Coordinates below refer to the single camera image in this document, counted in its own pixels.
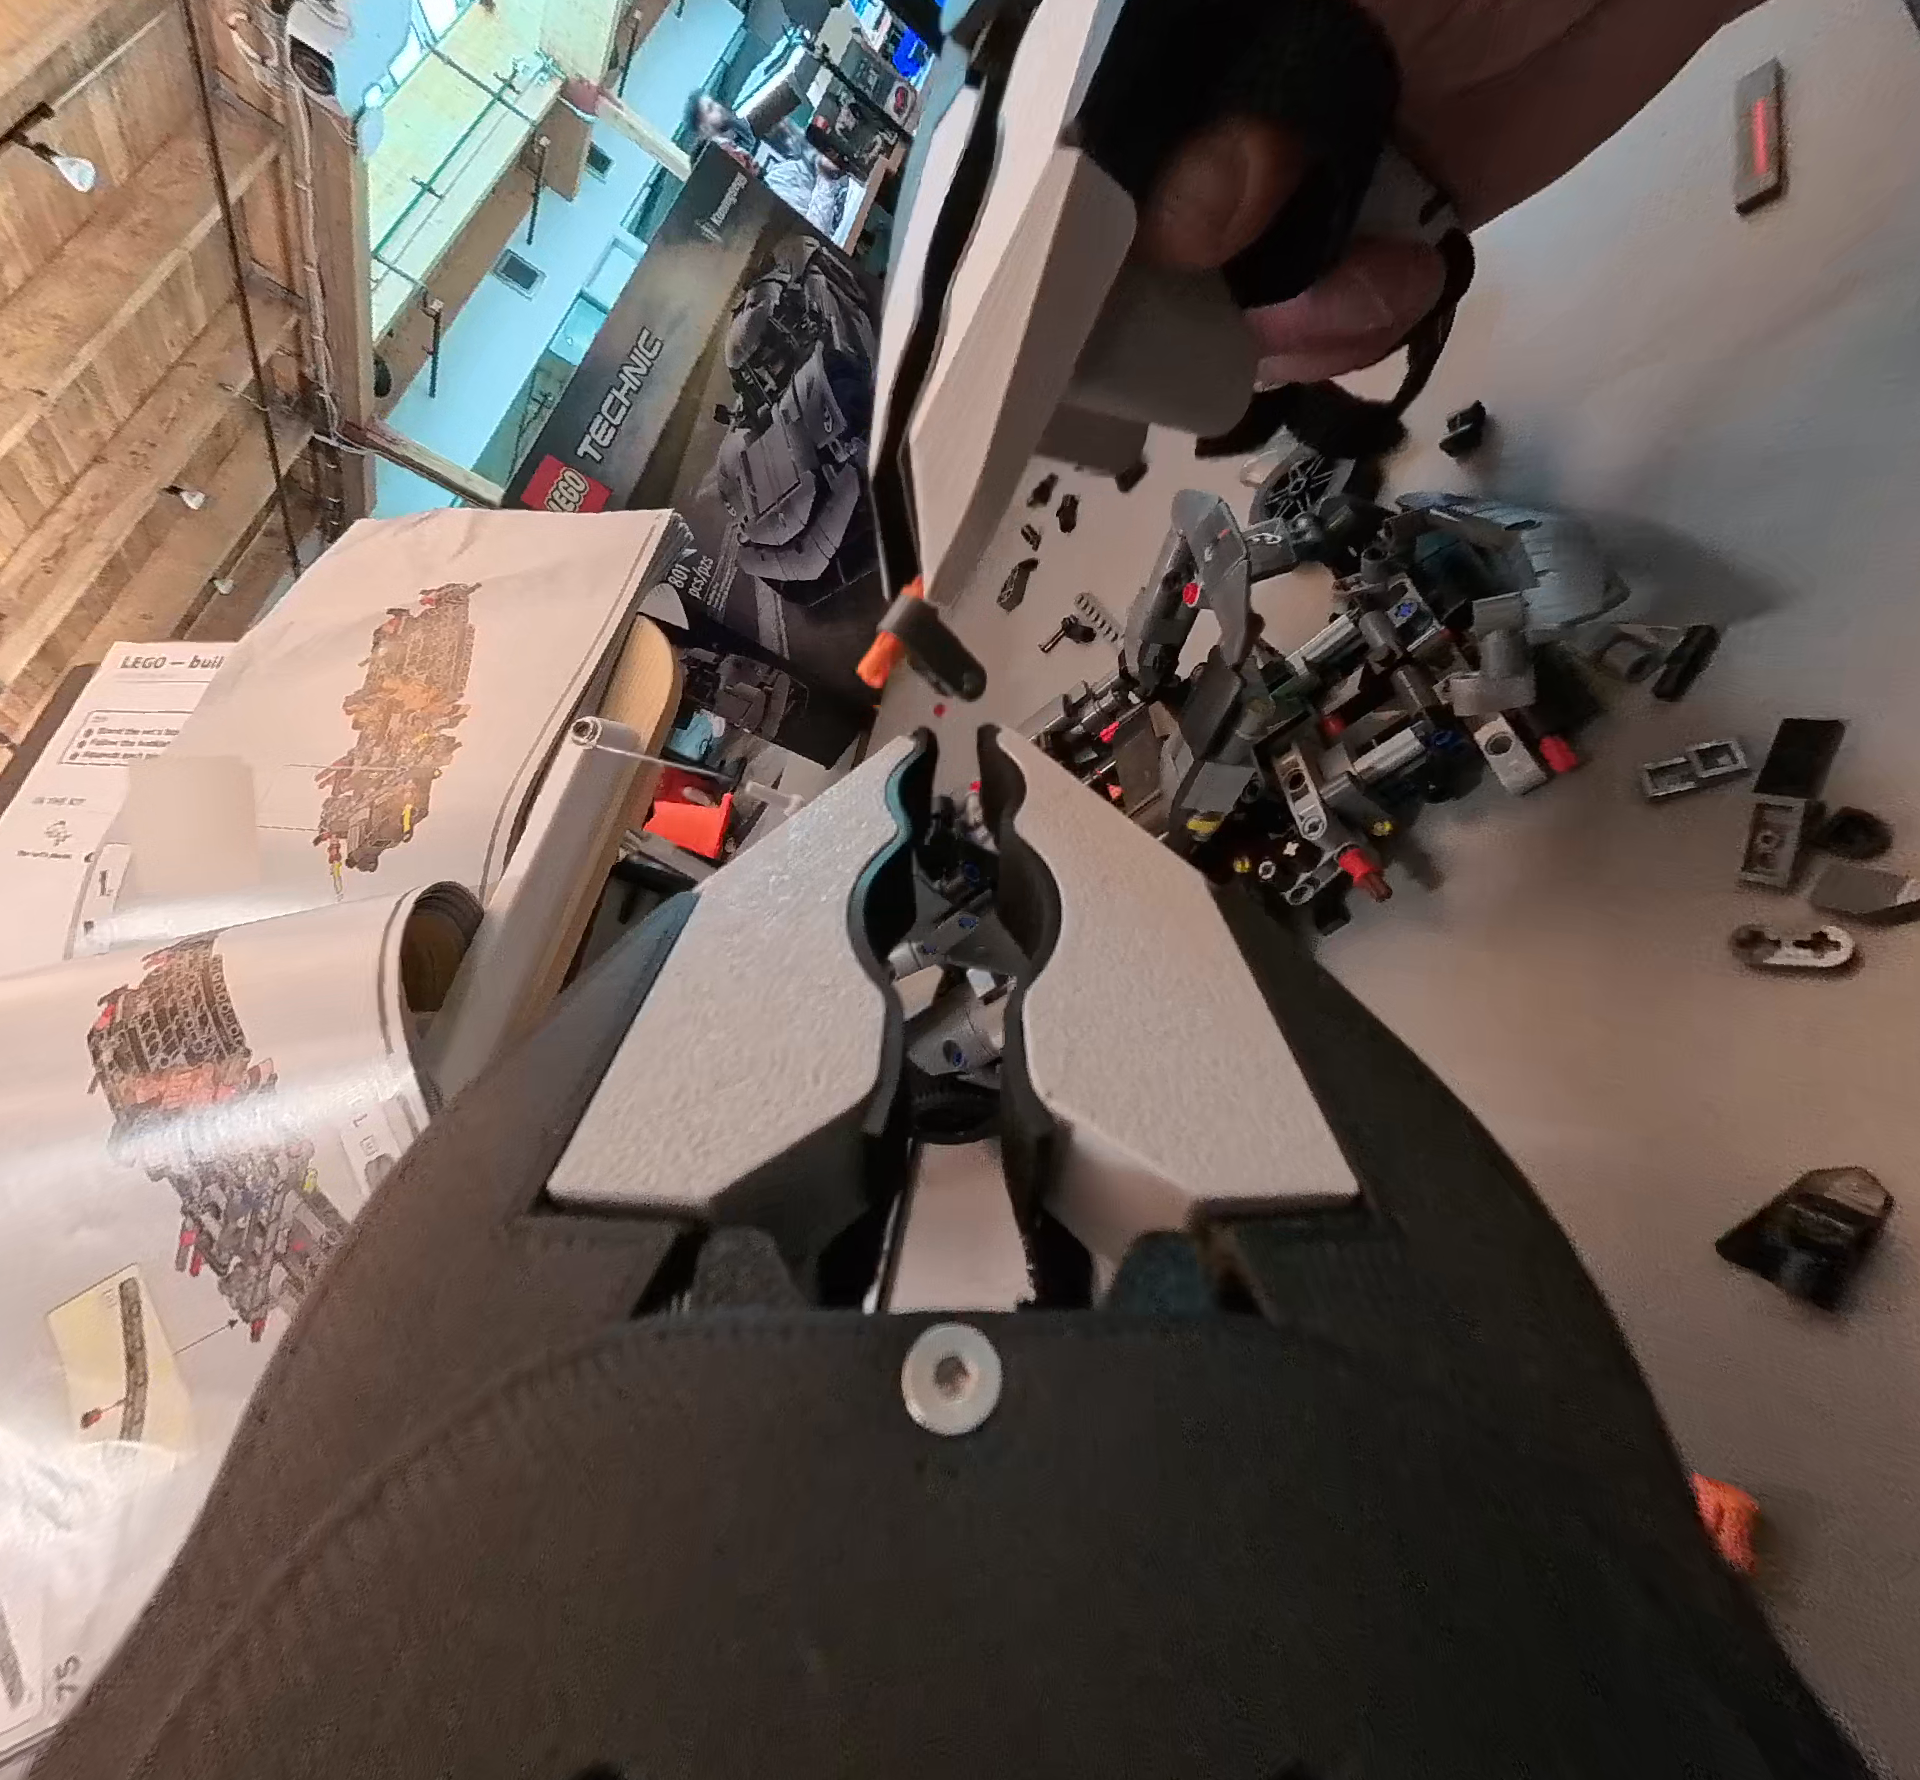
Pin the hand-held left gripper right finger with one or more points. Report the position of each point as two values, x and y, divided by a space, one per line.
1186 1043

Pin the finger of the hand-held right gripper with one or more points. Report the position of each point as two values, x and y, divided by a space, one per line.
919 249
1020 311

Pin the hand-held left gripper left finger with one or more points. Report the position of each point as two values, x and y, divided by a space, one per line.
721 1043

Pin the grey lego car model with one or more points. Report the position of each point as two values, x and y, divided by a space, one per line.
1351 746

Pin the orange lego axle piece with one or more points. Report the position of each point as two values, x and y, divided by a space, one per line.
890 635

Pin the lego instruction booklet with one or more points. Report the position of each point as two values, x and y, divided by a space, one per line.
449 611

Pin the black lego wheel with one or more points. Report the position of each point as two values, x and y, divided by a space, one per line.
1305 484

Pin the dark grey lego connector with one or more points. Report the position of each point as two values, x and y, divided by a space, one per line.
1020 583

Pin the grey lego gear rack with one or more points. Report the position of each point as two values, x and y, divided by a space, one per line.
1102 617

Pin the black lego set box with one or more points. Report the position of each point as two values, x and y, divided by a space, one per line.
721 460

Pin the grey oval lego liftarm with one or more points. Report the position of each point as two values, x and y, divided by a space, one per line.
1795 950

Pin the grey lego slope tile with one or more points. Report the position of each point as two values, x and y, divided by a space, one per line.
1778 843

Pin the black curved lego piece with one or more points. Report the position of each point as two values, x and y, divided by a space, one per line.
1799 1241

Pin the dark flat lego tile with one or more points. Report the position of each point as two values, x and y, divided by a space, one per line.
1799 757

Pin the dark grey lego wedge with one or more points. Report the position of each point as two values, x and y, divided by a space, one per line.
1860 892

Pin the small orange lego pin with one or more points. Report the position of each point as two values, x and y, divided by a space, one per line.
1726 1519

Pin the orange plastic crate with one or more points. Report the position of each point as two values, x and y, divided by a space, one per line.
693 827

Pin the grey tile with red stripe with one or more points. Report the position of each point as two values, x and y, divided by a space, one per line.
1759 136

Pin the white printed sheet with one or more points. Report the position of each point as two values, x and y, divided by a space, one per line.
76 822

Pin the small black lego bracket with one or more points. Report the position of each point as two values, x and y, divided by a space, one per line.
1467 429

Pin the dark grey lego frame plate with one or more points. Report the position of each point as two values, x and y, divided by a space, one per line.
1698 754

